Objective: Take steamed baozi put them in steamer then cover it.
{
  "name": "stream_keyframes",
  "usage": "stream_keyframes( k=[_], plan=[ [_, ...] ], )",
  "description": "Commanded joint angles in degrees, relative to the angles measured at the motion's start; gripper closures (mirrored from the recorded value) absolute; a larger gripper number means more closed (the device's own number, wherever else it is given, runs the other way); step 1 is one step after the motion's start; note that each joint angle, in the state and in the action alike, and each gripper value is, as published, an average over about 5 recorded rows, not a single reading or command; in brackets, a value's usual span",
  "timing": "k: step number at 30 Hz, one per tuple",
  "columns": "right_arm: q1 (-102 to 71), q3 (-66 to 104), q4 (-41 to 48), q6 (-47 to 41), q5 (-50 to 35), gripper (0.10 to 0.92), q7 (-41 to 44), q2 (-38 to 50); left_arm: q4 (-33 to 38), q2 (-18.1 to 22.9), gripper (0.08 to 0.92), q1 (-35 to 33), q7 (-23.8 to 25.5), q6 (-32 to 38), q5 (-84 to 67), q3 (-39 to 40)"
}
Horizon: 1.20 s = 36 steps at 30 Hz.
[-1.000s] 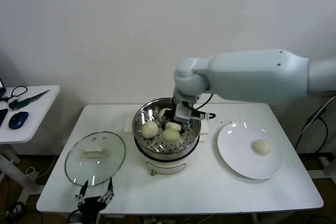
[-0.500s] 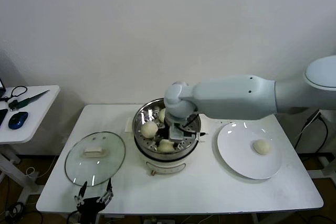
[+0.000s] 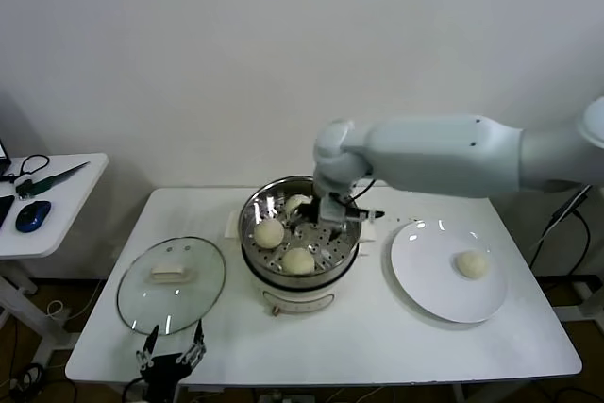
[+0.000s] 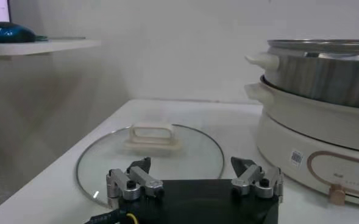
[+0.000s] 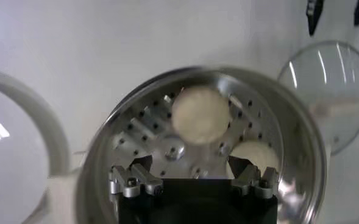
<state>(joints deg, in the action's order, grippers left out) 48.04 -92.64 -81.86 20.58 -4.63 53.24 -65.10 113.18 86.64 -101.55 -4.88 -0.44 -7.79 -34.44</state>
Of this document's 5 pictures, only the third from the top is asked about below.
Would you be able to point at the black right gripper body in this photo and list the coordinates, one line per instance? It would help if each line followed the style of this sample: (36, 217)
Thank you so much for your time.
(309, 214)

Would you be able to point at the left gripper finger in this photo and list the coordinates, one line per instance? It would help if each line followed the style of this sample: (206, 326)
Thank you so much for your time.
(196, 345)
(147, 351)

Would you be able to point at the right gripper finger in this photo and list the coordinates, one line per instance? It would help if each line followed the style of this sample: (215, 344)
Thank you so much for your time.
(292, 226)
(337, 232)

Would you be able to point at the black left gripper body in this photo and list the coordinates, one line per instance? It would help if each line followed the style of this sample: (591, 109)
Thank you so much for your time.
(162, 370)

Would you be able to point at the white steamed baozi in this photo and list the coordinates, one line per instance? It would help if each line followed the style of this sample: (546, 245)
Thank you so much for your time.
(269, 233)
(470, 264)
(293, 202)
(298, 261)

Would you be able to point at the round glass pot lid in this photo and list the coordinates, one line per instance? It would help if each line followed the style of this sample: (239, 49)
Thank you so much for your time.
(141, 299)

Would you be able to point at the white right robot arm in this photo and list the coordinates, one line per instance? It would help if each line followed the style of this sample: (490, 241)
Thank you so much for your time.
(448, 153)

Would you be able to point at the perforated steel steamer basket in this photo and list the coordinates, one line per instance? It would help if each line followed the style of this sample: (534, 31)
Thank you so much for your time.
(252, 214)

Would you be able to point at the white electric cooker pot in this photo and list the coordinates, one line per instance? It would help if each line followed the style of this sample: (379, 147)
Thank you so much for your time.
(292, 301)

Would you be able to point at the large white plate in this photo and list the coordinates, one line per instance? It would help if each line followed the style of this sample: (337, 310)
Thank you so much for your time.
(424, 271)

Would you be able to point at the small white side table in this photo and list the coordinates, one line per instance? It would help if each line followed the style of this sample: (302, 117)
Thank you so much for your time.
(71, 214)

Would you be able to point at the blue computer mouse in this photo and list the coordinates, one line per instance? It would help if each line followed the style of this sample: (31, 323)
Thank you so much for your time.
(32, 216)

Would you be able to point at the long dark green tool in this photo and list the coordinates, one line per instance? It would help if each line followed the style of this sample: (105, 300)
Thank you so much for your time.
(56, 179)

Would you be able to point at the black phone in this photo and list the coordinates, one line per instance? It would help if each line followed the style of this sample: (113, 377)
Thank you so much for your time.
(5, 209)

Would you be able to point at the dark laptop corner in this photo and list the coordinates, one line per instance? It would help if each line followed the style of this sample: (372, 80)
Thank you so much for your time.
(4, 153)

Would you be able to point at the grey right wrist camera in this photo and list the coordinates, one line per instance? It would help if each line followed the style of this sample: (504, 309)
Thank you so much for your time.
(332, 209)

